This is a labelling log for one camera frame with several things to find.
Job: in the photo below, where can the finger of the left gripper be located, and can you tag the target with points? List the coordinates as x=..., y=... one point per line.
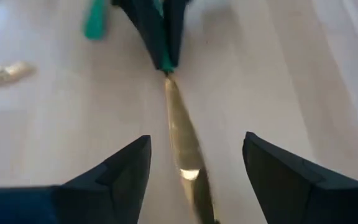
x=145, y=25
x=176, y=18

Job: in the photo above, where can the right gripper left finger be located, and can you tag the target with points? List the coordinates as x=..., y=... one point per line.
x=73, y=205

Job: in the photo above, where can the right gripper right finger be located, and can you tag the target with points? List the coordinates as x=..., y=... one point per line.
x=306, y=202

